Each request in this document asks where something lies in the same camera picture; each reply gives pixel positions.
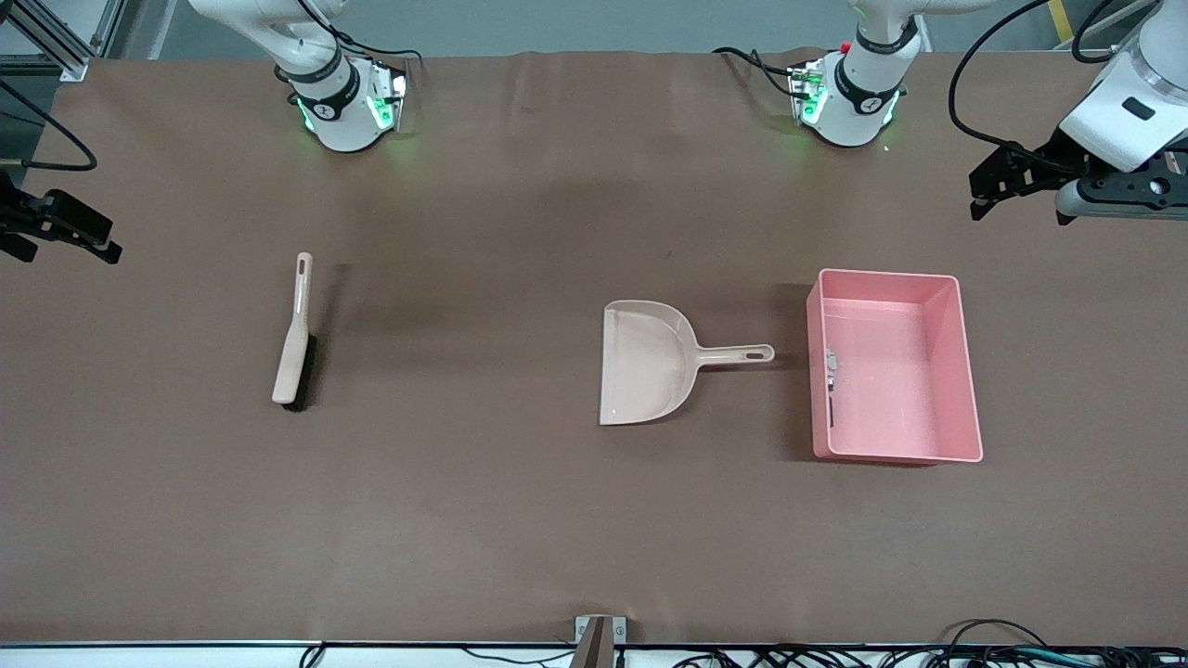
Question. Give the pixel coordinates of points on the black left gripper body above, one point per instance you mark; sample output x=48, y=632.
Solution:
x=1047, y=163

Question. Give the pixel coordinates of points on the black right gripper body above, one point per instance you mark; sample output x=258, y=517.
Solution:
x=20, y=217

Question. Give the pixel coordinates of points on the white orange green connector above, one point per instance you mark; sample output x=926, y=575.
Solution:
x=832, y=362

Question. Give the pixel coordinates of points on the beige plastic dustpan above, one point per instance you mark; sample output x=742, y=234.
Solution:
x=640, y=366

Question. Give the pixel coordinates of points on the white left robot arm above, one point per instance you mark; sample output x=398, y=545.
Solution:
x=863, y=102

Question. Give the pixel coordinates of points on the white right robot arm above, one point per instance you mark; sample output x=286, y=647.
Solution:
x=343, y=121

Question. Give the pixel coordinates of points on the pink plastic bin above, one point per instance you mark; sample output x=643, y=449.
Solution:
x=891, y=371

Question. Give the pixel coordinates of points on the metal base connector plate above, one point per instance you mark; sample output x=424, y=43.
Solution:
x=394, y=93
x=806, y=93

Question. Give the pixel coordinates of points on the large table cover mat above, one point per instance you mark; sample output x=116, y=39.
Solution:
x=594, y=520

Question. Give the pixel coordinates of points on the aluminium frame profile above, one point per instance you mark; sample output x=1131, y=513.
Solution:
x=56, y=46

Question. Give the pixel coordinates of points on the white table edge rail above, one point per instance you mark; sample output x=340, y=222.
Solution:
x=186, y=657

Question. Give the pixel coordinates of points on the metal table edge bracket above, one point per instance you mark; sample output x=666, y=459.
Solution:
x=599, y=635

